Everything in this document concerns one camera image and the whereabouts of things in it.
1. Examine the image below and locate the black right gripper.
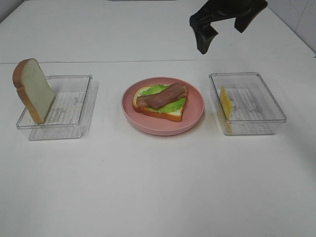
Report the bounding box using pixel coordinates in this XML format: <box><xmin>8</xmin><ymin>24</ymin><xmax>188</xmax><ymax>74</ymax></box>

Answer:
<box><xmin>190</xmin><ymin>0</ymin><xmax>268</xmax><ymax>54</ymax></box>

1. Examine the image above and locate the green lettuce leaf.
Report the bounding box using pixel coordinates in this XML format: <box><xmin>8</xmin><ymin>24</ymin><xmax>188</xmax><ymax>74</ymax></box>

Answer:
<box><xmin>133</xmin><ymin>84</ymin><xmax>188</xmax><ymax>115</ymax></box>

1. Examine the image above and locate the bread slice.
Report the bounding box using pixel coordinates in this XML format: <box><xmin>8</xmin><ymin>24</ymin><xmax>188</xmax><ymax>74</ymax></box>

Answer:
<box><xmin>132</xmin><ymin>85</ymin><xmax>188</xmax><ymax>122</ymax></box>
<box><xmin>12</xmin><ymin>58</ymin><xmax>55</xmax><ymax>123</ymax></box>

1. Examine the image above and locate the curved bacon strip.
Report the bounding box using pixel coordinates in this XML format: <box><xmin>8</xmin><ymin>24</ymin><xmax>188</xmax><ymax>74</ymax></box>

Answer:
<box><xmin>145</xmin><ymin>82</ymin><xmax>188</xmax><ymax>109</ymax></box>

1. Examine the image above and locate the yellow cheese slice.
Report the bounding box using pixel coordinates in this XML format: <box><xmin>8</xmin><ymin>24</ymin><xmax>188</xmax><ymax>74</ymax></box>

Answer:
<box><xmin>220</xmin><ymin>86</ymin><xmax>233</xmax><ymax>135</ymax></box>

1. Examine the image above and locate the pink round plate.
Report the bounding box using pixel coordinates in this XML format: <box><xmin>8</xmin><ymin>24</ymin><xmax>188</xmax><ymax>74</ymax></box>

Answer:
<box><xmin>122</xmin><ymin>77</ymin><xmax>204</xmax><ymax>136</ymax></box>

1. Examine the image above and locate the clear plastic ingredients box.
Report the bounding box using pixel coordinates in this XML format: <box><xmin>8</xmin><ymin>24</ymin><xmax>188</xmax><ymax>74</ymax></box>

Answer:
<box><xmin>209</xmin><ymin>72</ymin><xmax>286</xmax><ymax>135</ymax></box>

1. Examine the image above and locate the clear plastic bread box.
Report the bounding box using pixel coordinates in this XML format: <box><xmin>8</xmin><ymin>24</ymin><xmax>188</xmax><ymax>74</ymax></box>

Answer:
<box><xmin>16</xmin><ymin>75</ymin><xmax>98</xmax><ymax>141</ymax></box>

